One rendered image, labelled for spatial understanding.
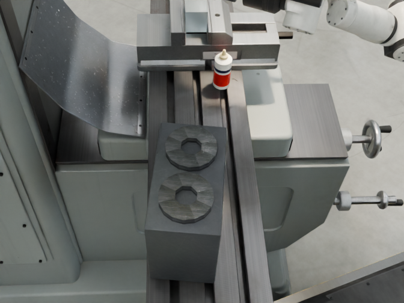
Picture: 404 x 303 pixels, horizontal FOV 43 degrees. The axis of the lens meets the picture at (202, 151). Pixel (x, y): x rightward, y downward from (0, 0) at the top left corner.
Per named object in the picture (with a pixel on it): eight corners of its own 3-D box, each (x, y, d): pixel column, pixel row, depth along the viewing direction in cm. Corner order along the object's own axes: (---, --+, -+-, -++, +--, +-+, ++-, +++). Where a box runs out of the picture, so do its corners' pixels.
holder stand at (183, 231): (220, 184, 108) (228, 121, 92) (214, 284, 95) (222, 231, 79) (163, 179, 108) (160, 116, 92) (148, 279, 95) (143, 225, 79)
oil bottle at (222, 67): (228, 78, 127) (232, 43, 118) (229, 90, 124) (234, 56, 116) (212, 78, 127) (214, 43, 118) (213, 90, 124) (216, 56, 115)
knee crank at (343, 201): (398, 196, 162) (404, 185, 157) (403, 213, 158) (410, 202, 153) (329, 198, 160) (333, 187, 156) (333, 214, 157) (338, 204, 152)
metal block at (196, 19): (205, 16, 128) (206, -4, 123) (207, 32, 124) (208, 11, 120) (184, 16, 128) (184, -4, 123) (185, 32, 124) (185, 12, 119)
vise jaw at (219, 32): (228, 11, 131) (229, -2, 128) (232, 44, 124) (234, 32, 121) (204, 12, 131) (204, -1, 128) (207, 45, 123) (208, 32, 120)
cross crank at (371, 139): (374, 136, 164) (386, 110, 155) (384, 166, 157) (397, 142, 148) (324, 136, 163) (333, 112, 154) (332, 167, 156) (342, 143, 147)
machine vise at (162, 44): (269, 29, 138) (276, -5, 130) (278, 69, 129) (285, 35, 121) (137, 31, 136) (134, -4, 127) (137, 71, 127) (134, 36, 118)
